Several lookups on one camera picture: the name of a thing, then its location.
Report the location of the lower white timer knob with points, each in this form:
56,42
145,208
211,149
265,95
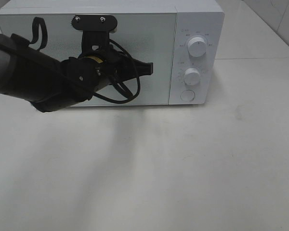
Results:
191,76

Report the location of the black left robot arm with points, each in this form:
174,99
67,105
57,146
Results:
51,85

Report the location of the upper white power knob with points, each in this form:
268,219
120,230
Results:
197,46

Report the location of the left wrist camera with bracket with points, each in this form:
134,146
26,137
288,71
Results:
95,31

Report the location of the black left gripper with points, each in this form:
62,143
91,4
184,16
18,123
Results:
114,67

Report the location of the white microwave oven body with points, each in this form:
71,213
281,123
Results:
193,18

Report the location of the round white door button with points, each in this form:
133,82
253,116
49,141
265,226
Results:
188,95

